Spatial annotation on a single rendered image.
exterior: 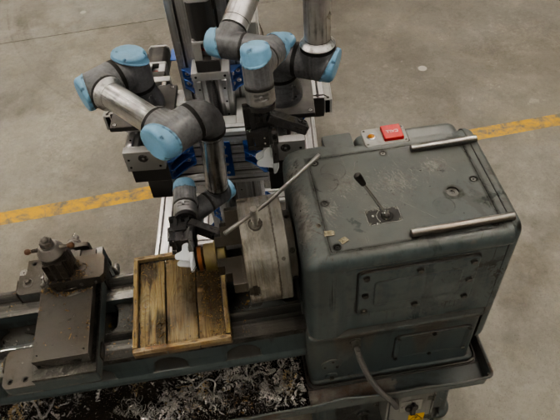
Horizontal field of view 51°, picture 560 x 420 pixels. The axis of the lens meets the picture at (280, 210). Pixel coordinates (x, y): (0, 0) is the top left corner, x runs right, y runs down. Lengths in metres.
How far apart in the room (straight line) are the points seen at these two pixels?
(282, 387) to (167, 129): 0.97
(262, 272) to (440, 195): 0.54
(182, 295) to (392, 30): 3.15
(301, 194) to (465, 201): 0.45
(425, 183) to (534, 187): 1.91
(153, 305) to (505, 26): 3.57
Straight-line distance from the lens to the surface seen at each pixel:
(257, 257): 1.62
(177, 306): 1.94
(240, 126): 2.19
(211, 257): 1.74
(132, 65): 2.04
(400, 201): 1.67
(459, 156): 1.82
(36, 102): 4.47
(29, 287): 2.13
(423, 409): 2.40
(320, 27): 1.90
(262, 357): 2.01
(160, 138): 1.68
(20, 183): 3.90
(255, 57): 1.46
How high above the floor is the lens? 2.49
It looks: 49 degrees down
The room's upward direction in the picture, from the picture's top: 5 degrees counter-clockwise
